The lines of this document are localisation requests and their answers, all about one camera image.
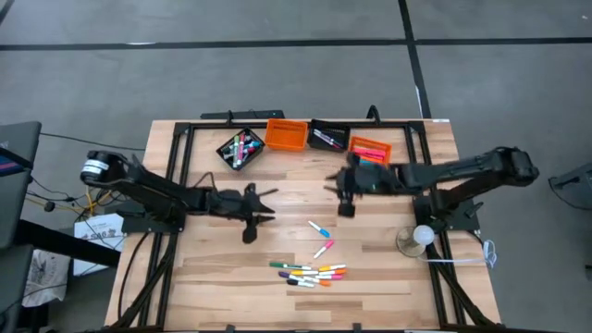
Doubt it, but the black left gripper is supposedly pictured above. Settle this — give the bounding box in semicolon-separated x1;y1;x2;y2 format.
206;182;279;245

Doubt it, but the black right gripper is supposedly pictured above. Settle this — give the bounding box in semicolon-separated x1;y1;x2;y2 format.
323;153;400;218

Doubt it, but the purple fine whiteboard marker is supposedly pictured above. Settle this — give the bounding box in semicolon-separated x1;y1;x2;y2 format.
313;129;343;148

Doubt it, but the blue cap white marker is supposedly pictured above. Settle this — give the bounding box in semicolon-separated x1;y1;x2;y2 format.
308;220;331;239

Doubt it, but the green cap white marker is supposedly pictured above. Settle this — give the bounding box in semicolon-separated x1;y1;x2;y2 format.
268;262;314;271

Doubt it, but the orange slotted plastic basket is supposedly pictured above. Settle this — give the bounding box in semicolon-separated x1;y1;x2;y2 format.
264;117;309;153
347;135;393;167

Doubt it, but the black slotted plastic basket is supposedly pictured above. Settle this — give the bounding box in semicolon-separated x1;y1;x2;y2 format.
216;128;267;171
305;117;352;156

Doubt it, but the purple cap white marker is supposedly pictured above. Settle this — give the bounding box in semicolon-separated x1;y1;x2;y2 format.
277;271;316;284

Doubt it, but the white bulb brass base lamp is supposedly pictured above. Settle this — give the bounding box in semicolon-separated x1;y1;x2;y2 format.
396;224;437;258

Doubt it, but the black power strip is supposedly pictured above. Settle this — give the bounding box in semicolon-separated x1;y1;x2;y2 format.
201;109;286;120

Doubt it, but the white printed paper sheet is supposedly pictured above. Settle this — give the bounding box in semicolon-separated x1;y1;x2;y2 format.
73;213;126;277

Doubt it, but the black beam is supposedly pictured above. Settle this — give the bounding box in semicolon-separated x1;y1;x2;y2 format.
18;219;121;268

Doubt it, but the white crumpled cloth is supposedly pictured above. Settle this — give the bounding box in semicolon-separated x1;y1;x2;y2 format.
22;249;71;309

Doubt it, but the grey stand leg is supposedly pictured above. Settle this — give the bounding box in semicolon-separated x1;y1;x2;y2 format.
548;161;592;191

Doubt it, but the dark grey office chair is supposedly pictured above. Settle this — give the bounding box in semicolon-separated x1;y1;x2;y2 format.
0;120;43;333

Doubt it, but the black metal table frame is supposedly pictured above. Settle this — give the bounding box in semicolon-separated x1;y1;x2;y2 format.
113;119;496;333

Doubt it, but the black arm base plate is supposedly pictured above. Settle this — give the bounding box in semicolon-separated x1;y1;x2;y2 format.
120;196;189;235
413;194;481;232

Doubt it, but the white lamp cable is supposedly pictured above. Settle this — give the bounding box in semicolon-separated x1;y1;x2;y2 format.
423;239;499;269

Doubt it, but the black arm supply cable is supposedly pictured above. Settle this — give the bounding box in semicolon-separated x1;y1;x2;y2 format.
117;230;154;325

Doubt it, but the yellow floor cable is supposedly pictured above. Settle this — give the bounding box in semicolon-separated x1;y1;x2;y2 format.
85;184;115;216

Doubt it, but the thin black floor cable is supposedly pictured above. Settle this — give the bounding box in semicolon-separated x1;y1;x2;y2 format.
40;132;145;152

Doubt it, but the black cable with plug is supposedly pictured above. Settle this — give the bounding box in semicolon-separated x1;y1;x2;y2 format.
25;178;93;218

